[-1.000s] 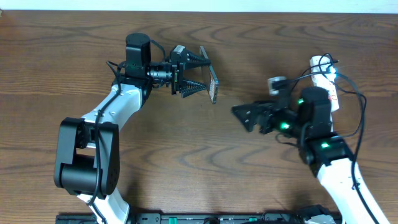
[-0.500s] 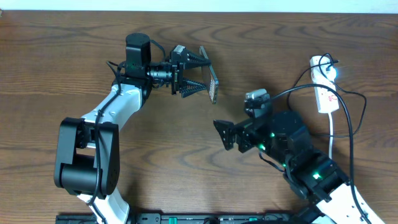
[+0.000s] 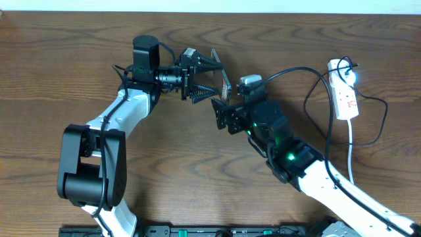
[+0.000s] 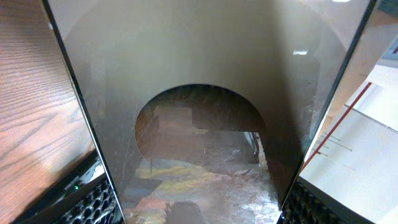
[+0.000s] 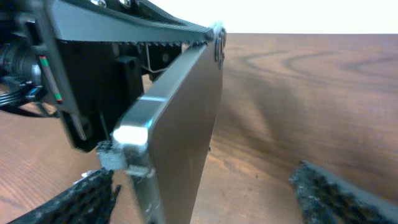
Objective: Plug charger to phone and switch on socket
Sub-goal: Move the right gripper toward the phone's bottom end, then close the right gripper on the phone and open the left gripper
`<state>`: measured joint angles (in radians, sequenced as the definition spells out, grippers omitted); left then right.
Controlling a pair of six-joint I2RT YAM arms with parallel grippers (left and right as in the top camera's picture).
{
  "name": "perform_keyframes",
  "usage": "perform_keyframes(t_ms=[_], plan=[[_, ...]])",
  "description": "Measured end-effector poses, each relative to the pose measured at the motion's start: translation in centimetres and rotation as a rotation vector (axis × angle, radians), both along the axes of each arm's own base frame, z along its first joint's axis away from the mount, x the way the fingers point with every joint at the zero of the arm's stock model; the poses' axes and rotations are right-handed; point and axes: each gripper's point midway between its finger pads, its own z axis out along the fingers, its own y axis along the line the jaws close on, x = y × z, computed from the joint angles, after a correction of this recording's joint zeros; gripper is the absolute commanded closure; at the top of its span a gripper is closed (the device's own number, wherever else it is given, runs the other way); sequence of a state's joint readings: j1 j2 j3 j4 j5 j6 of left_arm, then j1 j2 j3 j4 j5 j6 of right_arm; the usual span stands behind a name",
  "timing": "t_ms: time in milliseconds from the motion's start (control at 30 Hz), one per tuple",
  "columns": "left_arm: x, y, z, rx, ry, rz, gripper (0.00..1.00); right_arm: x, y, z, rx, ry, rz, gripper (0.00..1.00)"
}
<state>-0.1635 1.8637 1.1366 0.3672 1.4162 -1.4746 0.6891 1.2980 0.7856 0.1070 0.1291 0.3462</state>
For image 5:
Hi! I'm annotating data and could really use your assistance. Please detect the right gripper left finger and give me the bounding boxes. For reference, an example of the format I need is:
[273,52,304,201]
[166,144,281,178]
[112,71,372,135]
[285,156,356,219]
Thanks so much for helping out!
[9,169,121,224]

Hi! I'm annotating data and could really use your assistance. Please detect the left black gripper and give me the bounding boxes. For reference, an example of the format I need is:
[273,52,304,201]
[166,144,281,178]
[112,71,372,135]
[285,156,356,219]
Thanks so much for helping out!
[19,1,214,170]

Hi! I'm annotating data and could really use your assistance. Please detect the Galaxy S25 Ultra smartphone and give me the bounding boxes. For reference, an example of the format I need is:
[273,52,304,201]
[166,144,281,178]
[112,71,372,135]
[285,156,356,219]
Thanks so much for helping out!
[112,22,226,223]

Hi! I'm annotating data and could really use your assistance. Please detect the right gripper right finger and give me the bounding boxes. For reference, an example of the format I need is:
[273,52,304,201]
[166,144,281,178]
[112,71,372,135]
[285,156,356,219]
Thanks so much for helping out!
[289,161,397,224]

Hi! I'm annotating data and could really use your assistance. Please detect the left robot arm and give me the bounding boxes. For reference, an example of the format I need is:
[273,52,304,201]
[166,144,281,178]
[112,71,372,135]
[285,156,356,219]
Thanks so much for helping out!
[1,1,225,170]

